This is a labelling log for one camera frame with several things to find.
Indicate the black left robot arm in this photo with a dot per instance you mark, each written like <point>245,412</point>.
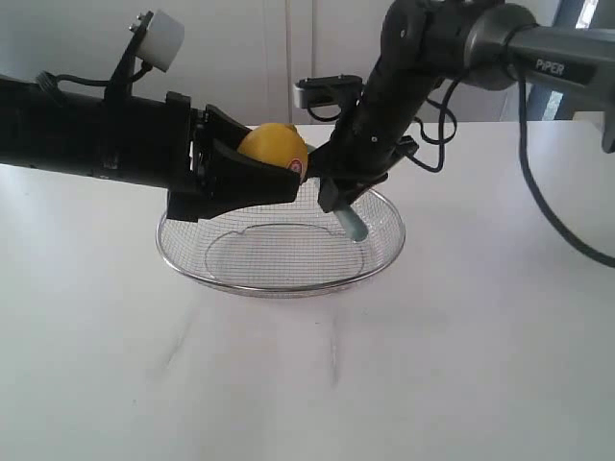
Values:
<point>86,136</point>

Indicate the yellow lemon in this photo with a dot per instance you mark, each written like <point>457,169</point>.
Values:
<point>276,144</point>

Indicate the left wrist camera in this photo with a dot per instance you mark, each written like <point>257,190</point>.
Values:
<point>162,40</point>

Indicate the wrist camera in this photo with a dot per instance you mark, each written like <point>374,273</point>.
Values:
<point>162,40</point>
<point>310,93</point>

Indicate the teal handled peeler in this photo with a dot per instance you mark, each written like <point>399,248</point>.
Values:
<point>352,224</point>

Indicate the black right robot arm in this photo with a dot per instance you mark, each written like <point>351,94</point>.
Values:
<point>487,44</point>

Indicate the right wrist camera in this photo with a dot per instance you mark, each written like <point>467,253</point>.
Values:
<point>310,93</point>

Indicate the oval wire mesh basket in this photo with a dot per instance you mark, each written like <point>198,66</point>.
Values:
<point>284,251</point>

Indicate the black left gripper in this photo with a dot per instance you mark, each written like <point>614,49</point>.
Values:
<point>227,180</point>

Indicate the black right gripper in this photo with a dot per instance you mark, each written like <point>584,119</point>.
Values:
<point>362,145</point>

